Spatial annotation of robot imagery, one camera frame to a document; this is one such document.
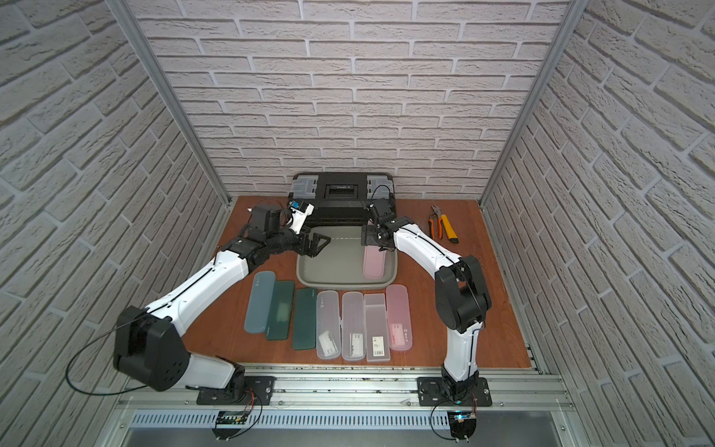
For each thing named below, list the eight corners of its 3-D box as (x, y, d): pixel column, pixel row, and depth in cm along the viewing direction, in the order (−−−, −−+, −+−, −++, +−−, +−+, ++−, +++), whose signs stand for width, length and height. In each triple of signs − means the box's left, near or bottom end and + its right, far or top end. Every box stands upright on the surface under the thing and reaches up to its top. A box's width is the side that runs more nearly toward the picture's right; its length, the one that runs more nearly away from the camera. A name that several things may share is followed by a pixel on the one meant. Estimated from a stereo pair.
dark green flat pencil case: (292, 351, 82) (291, 349, 80) (296, 292, 94) (295, 289, 92) (316, 348, 83) (315, 346, 81) (317, 290, 95) (316, 287, 93)
